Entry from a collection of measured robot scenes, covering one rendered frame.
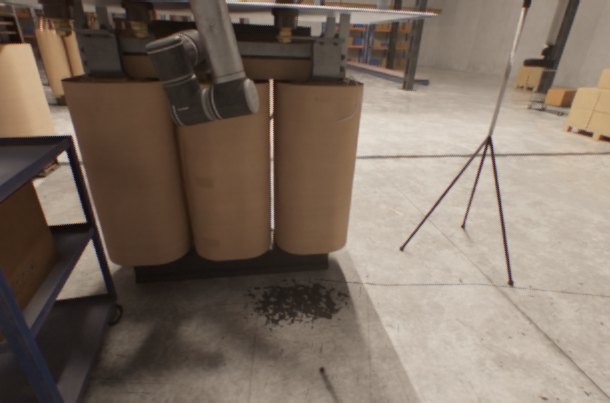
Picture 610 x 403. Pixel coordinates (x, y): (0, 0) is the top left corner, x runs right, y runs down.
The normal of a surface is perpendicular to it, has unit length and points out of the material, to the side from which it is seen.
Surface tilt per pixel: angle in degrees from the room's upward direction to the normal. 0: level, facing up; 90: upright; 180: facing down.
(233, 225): 90
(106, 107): 90
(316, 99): 90
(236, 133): 90
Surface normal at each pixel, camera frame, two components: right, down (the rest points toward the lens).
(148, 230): 0.16, 0.44
